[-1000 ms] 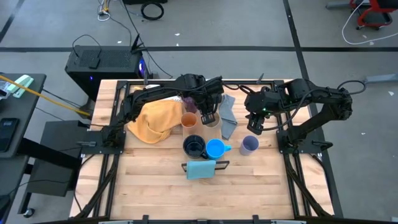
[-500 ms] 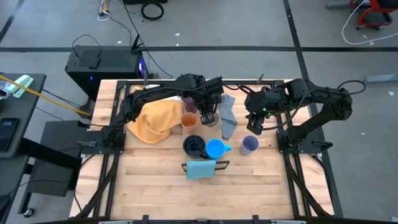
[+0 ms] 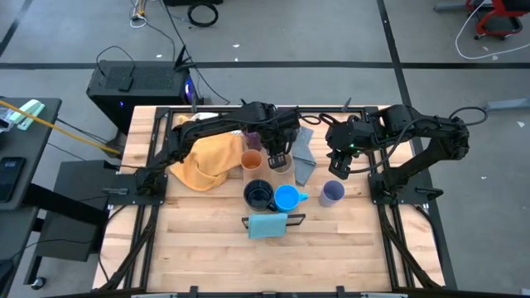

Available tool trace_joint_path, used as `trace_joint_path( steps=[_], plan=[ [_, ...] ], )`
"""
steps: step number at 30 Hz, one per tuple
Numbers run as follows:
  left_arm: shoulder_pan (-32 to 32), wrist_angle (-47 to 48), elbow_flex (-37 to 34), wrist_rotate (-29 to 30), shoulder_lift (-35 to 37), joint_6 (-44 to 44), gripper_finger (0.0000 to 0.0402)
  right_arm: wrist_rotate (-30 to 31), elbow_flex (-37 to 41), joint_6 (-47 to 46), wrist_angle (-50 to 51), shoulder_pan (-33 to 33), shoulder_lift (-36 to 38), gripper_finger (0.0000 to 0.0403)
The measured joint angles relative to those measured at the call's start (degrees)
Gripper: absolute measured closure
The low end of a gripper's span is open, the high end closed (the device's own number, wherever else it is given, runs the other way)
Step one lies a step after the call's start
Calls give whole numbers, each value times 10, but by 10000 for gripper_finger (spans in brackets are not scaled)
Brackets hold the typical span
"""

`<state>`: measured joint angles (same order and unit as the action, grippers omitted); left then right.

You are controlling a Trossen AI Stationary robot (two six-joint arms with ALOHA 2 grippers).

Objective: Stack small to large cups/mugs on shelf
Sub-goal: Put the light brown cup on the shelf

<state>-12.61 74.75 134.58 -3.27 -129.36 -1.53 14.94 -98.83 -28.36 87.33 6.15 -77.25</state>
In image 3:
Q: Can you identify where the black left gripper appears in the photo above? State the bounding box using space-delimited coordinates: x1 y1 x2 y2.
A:
263 108 301 170

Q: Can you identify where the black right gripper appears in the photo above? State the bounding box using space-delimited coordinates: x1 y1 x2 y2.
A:
325 114 376 180

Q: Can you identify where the small beige cup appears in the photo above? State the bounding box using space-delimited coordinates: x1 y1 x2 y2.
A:
271 156 295 175

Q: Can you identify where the lavender plastic cup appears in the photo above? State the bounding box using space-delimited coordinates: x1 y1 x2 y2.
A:
317 179 346 209

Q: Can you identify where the orange plastic cup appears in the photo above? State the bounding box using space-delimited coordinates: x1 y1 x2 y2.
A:
240 148 265 172

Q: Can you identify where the light blue plastic mug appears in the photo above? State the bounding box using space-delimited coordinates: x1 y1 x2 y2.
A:
273 184 310 214

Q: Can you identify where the dark navy ceramic mug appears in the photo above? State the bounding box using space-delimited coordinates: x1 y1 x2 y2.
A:
243 178 278 213

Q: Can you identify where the grey-blue towel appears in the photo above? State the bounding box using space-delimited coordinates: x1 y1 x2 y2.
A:
291 125 318 188

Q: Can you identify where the teal towel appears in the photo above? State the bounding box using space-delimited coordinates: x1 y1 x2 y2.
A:
247 212 290 240

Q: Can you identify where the yellow waffle towel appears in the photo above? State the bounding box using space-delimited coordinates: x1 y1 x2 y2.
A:
169 131 248 193

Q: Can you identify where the white waffle towel with tag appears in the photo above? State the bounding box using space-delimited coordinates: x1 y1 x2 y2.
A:
190 112 220 123

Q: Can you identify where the black computer tower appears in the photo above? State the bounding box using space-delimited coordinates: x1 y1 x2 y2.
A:
85 44 198 124

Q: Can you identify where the black flat stand base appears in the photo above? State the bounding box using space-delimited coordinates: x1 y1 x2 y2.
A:
24 160 113 262

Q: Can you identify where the dark side desk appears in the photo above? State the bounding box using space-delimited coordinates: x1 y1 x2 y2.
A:
0 97 63 298

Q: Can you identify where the mint green white device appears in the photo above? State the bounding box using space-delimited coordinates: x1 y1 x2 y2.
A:
7 99 46 132

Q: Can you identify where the black smartphone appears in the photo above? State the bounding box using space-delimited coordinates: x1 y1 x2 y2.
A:
0 156 27 204

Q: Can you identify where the black coiled cable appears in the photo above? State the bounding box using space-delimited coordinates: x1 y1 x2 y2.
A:
186 2 219 28

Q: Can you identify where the white floor cable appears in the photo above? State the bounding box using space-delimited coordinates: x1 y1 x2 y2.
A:
454 0 530 60

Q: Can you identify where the yellow hanging cable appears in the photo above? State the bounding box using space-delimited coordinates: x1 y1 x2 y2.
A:
0 99 122 156

